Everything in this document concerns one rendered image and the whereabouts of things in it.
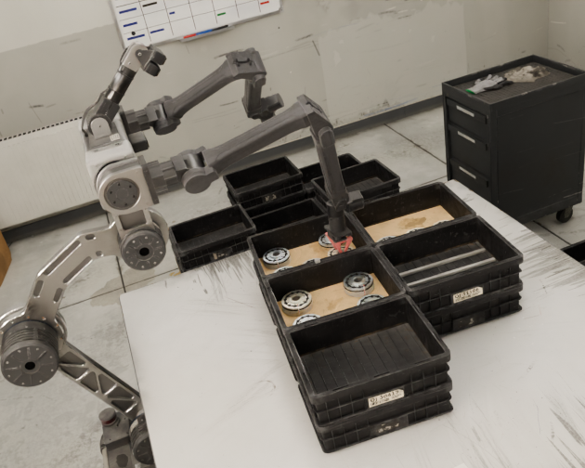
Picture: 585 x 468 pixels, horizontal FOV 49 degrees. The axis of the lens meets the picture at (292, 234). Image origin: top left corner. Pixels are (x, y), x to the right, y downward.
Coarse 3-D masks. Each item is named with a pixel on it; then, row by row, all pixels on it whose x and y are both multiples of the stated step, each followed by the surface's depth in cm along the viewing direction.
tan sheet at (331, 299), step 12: (372, 276) 224; (324, 288) 223; (336, 288) 222; (312, 300) 218; (324, 300) 217; (336, 300) 216; (348, 300) 215; (312, 312) 213; (324, 312) 212; (288, 324) 210
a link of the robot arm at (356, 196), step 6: (348, 192) 221; (354, 192) 221; (354, 198) 220; (360, 198) 220; (342, 204) 214; (348, 204) 220; (354, 204) 221; (360, 204) 222; (336, 210) 216; (348, 210) 222; (354, 210) 222
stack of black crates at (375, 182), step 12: (348, 168) 352; (360, 168) 355; (372, 168) 358; (384, 168) 345; (312, 180) 347; (324, 180) 350; (348, 180) 356; (360, 180) 358; (372, 180) 357; (384, 180) 351; (396, 180) 332; (324, 192) 333; (360, 192) 327; (372, 192) 331; (384, 192) 334; (396, 192) 337; (324, 204) 340
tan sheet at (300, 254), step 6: (306, 246) 248; (312, 246) 247; (318, 246) 246; (354, 246) 242; (294, 252) 246; (300, 252) 245; (306, 252) 245; (312, 252) 244; (318, 252) 243; (324, 252) 242; (294, 258) 242; (300, 258) 242; (306, 258) 241; (294, 264) 239; (300, 264) 238; (264, 270) 239; (270, 270) 238
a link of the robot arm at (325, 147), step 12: (312, 132) 187; (324, 132) 179; (324, 144) 183; (324, 156) 193; (336, 156) 195; (324, 168) 198; (336, 168) 200; (336, 180) 205; (336, 192) 209; (336, 204) 214
